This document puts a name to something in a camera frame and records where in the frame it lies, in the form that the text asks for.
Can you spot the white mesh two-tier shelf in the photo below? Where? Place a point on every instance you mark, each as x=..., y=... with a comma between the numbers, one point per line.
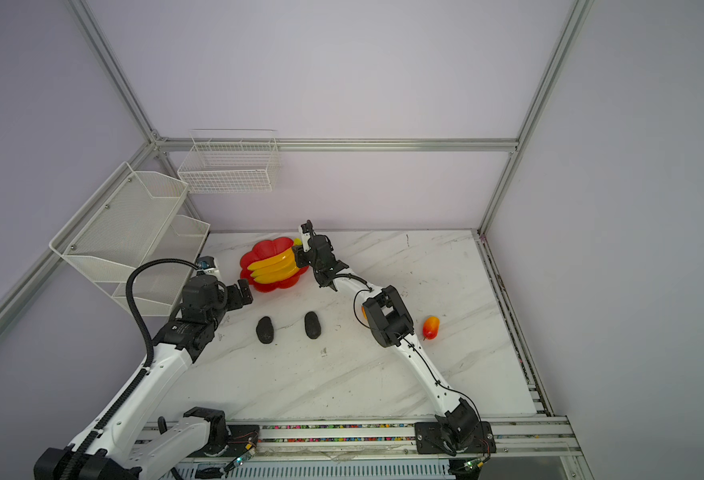
x=136, y=217

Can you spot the red yellow fake mango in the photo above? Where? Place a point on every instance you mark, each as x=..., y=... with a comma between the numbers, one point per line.
x=431, y=327

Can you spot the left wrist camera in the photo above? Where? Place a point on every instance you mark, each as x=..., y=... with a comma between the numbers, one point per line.
x=206, y=265

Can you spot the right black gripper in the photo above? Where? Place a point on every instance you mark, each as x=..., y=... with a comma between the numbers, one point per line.
x=301, y=258

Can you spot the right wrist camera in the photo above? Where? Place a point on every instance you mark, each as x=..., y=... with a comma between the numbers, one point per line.
x=306, y=233

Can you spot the yellow fake banana bunch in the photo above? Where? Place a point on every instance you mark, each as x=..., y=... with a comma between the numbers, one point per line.
x=274, y=267

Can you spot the white wire wall basket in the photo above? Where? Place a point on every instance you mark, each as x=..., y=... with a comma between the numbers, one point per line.
x=224, y=161

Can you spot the aluminium frame corner post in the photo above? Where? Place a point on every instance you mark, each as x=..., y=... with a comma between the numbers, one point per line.
x=99, y=45

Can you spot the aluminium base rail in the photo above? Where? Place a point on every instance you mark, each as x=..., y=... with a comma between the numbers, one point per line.
x=395, y=439

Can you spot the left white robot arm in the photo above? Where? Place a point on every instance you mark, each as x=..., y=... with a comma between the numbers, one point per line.
x=106, y=448

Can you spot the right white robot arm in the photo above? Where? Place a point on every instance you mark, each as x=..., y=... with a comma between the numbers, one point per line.
x=458, y=427

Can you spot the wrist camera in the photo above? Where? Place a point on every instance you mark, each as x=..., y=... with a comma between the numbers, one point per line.
x=306, y=233
x=206, y=265

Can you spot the dark fake avocado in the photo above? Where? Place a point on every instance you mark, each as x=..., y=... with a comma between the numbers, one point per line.
x=313, y=327
x=265, y=330

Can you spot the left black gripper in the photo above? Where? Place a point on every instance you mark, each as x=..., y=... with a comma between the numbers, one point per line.
x=235, y=300

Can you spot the red flower-shaped fruit bowl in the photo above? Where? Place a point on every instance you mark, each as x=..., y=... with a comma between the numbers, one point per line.
x=256, y=282

